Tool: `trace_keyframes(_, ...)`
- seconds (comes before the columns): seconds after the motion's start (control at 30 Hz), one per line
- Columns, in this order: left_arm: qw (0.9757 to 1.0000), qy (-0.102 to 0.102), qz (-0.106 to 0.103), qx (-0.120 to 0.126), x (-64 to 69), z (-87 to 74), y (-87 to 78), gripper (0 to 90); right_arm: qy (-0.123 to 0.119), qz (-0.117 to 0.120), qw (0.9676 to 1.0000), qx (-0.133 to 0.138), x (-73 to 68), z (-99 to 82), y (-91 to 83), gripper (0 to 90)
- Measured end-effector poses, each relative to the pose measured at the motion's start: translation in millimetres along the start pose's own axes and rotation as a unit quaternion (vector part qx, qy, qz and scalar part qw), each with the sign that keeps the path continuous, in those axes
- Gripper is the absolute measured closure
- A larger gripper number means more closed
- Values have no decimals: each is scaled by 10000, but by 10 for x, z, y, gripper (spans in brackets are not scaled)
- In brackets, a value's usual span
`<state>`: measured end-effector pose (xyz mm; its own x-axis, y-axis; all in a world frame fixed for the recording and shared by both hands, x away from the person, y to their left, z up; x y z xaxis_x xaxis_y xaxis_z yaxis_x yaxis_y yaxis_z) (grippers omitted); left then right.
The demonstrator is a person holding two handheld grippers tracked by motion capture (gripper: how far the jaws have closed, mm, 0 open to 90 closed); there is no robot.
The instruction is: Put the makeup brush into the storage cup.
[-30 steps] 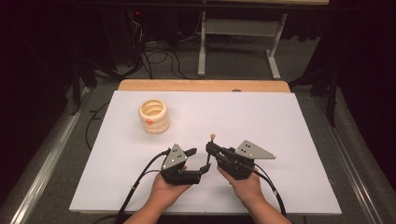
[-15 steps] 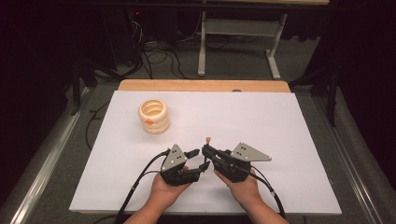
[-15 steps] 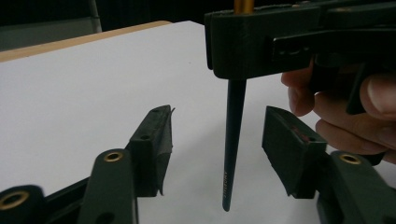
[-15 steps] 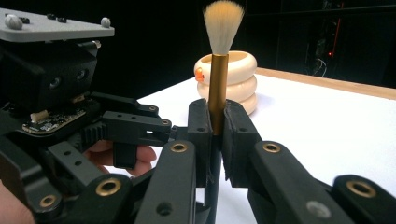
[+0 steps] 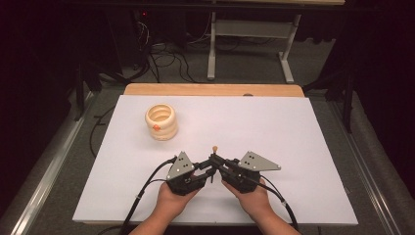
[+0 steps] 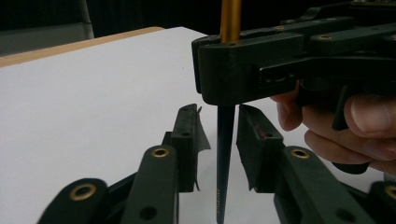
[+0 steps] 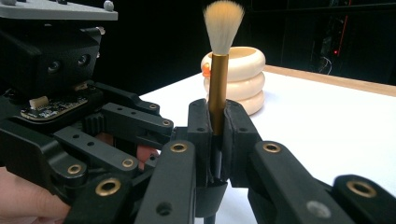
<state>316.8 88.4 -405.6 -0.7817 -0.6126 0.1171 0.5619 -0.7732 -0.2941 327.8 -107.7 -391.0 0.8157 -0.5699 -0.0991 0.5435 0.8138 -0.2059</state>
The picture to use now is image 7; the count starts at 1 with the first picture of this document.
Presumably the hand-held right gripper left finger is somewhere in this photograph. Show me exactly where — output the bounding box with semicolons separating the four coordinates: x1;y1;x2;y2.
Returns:
187;98;215;188

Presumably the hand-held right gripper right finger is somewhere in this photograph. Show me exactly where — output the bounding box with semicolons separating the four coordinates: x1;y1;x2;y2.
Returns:
221;99;262;189

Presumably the dark-handled makeup brush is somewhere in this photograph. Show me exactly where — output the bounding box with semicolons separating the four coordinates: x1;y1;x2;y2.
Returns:
203;0;246;224

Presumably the cream ringed brush holder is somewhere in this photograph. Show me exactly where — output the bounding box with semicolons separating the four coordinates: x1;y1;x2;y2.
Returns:
200;46;267;116

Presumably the white table sheet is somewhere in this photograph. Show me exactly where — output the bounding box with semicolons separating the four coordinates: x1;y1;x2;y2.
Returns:
139;70;396;224

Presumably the dark stand with red light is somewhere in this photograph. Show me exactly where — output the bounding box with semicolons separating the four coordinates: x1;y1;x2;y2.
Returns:
311;0;354;76

